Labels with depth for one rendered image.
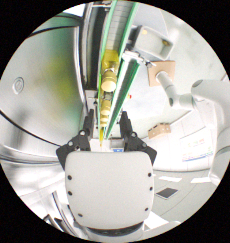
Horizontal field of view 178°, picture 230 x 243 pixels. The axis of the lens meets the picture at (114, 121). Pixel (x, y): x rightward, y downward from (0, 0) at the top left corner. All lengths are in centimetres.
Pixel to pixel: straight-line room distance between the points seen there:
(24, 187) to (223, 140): 32
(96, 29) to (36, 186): 64
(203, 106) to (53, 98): 38
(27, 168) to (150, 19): 73
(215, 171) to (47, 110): 31
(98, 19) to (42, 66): 46
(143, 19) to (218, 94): 52
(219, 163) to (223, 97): 10
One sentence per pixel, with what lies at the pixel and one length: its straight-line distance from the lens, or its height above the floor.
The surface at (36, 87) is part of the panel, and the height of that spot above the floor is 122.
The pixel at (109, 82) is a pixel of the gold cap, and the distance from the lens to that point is 17.
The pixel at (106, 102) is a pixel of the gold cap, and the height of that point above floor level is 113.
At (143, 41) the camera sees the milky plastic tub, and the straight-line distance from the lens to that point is 56.
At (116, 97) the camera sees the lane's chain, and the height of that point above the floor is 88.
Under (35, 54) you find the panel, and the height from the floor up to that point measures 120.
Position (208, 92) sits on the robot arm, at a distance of 21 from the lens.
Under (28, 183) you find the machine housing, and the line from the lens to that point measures 16.
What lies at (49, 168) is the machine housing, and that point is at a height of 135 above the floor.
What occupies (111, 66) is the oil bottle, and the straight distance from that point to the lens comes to 23.
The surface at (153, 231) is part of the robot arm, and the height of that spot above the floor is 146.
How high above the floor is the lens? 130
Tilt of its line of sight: 24 degrees down
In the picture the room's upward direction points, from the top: 178 degrees clockwise
